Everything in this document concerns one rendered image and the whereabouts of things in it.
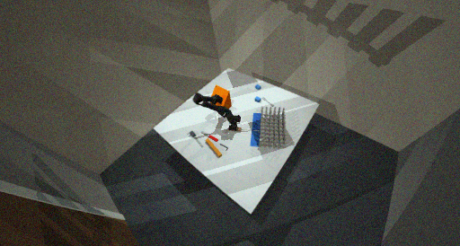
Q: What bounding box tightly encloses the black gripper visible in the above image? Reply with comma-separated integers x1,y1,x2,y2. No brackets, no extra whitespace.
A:
228,122,237,131

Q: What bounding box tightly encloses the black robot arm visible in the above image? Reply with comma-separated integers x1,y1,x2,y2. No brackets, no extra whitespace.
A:
192,92,241,123

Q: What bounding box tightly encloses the yellow flat bar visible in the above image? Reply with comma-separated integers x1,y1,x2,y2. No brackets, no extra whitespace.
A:
206,138,222,157

